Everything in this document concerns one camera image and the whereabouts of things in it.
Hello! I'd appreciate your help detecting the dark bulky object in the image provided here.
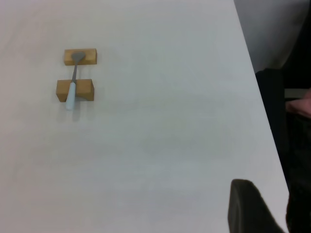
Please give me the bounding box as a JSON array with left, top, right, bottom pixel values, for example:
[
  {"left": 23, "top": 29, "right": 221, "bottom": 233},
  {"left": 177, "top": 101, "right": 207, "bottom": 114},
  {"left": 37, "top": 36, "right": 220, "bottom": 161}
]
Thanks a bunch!
[{"left": 255, "top": 67, "right": 311, "bottom": 233}]

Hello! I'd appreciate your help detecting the white handled metal spoon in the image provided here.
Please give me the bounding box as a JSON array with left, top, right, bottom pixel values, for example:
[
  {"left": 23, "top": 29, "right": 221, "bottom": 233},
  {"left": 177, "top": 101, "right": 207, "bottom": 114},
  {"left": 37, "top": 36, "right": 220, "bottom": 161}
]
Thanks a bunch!
[{"left": 65, "top": 51, "right": 86, "bottom": 111}]

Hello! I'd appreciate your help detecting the arched wooden block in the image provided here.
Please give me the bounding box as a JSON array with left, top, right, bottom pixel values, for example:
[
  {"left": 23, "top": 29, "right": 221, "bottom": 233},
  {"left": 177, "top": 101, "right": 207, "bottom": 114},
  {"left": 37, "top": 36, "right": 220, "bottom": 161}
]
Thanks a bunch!
[{"left": 55, "top": 79, "right": 95, "bottom": 103}]

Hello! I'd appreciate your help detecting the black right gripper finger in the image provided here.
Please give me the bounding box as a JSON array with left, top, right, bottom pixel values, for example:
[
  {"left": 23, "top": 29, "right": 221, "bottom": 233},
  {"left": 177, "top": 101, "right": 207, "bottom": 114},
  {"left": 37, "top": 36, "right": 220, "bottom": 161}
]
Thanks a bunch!
[{"left": 227, "top": 179, "right": 287, "bottom": 233}]

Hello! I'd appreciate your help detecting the pinkish blurry object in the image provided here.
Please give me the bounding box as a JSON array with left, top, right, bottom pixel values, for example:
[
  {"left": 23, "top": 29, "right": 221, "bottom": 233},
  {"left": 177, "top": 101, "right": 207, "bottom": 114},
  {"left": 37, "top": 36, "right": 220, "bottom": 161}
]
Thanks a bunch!
[{"left": 286, "top": 93, "right": 311, "bottom": 115}]

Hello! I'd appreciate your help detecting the rectangular wooden block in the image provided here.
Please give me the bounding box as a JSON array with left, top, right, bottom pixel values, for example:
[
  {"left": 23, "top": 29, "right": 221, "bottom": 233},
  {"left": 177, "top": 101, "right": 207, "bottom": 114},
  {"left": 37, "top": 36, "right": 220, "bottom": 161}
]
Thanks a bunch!
[{"left": 64, "top": 48, "right": 98, "bottom": 66}]

